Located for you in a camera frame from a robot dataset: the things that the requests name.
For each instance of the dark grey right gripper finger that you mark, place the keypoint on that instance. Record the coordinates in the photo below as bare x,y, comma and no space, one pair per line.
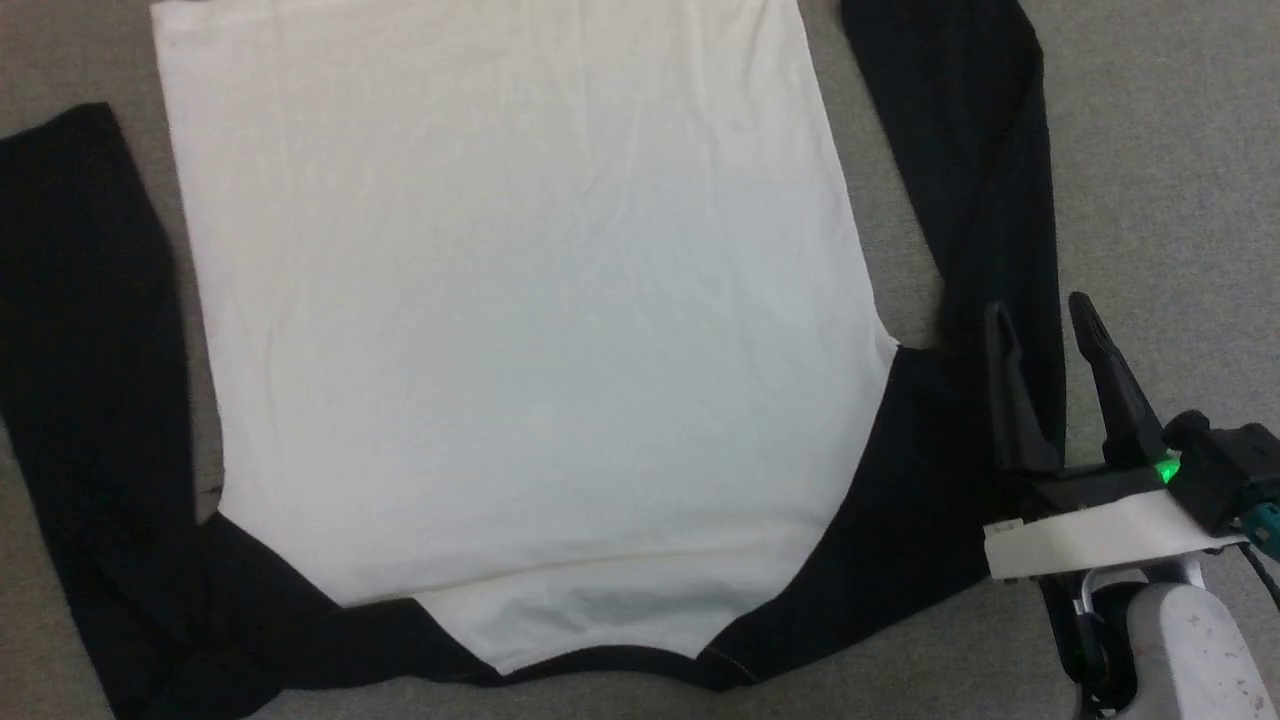
1120,400
1020,420

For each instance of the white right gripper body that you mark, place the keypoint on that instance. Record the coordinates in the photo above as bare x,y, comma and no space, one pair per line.
1100,535

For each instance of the black and white raglan shirt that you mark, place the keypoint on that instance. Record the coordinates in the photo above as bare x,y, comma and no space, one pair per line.
500,300

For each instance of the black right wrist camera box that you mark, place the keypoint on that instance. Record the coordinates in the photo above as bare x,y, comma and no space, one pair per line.
1225,470

